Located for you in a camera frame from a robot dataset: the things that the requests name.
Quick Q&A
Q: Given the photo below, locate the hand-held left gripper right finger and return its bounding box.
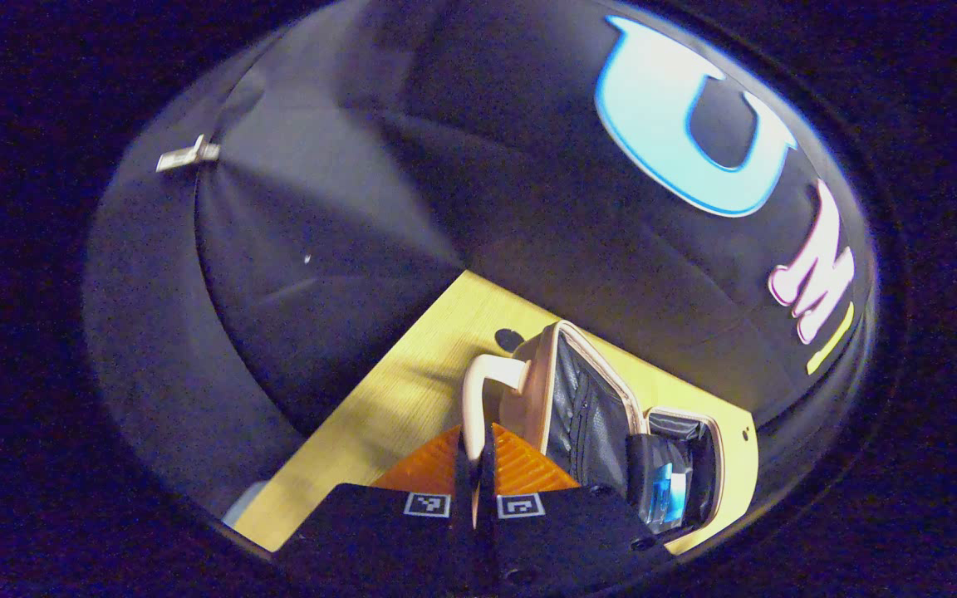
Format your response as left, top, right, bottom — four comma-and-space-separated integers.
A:
483, 422, 680, 596

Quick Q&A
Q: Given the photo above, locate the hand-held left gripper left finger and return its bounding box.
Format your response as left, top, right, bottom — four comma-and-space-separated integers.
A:
277, 424, 480, 598

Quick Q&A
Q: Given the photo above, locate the pink suitcase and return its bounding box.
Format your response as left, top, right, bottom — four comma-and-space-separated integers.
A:
461, 320, 730, 539

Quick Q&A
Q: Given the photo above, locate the black backdrop cloth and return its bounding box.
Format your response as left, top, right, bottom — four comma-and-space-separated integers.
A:
84, 0, 878, 532

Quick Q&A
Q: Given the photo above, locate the silver cloth clip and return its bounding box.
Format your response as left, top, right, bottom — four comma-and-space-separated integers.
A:
155, 134, 222, 174

